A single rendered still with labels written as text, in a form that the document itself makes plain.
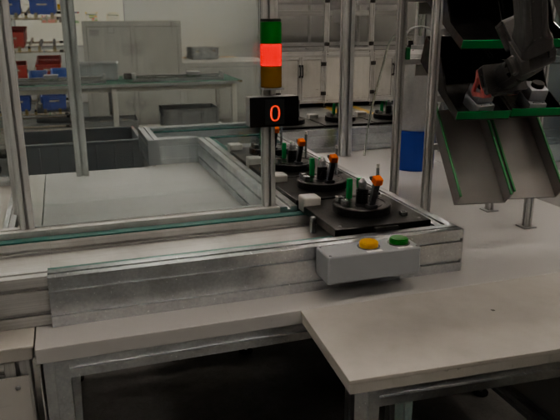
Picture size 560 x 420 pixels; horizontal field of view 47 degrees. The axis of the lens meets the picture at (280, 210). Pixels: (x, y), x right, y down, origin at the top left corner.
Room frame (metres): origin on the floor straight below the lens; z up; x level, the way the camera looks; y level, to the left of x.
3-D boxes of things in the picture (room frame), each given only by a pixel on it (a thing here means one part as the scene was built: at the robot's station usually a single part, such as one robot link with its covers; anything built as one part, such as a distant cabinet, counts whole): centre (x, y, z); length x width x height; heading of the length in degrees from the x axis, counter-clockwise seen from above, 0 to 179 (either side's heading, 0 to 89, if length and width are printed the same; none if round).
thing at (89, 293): (1.27, 0.02, 0.91); 0.89 x 0.06 x 0.11; 108
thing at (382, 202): (1.50, -0.20, 0.98); 0.14 x 0.14 x 0.02
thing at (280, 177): (1.74, -0.12, 1.01); 0.24 x 0.24 x 0.13; 18
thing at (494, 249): (1.92, -0.06, 0.84); 1.50 x 1.41 x 0.03; 108
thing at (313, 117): (2.93, -0.27, 1.01); 0.24 x 0.24 x 0.13; 18
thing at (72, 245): (1.43, 0.09, 0.91); 0.84 x 0.28 x 0.10; 108
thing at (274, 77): (1.55, 0.02, 1.28); 0.05 x 0.05 x 0.05
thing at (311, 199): (1.56, -0.07, 0.97); 0.05 x 0.05 x 0.04; 18
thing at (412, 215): (1.50, -0.20, 0.96); 0.24 x 0.24 x 0.02; 18
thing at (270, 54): (1.55, 0.02, 1.33); 0.05 x 0.05 x 0.05
